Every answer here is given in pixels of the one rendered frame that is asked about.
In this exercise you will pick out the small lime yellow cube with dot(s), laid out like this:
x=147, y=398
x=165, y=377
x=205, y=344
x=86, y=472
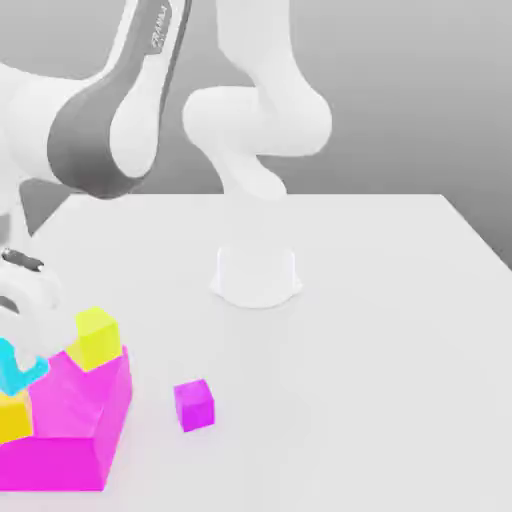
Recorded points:
x=98, y=340

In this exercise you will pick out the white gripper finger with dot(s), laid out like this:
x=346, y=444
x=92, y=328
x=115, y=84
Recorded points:
x=25, y=358

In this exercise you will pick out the small cyan cube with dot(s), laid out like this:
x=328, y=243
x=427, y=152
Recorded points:
x=16, y=380

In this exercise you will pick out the small orange cube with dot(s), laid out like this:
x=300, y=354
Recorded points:
x=14, y=418

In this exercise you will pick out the large magenta box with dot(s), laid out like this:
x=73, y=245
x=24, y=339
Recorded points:
x=68, y=400

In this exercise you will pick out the small purple cube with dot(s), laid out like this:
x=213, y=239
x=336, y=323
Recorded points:
x=195, y=408

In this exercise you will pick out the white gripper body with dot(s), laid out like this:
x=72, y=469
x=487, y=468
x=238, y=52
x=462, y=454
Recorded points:
x=36, y=304

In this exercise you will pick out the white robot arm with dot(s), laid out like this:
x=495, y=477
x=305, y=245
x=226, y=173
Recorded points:
x=276, y=120

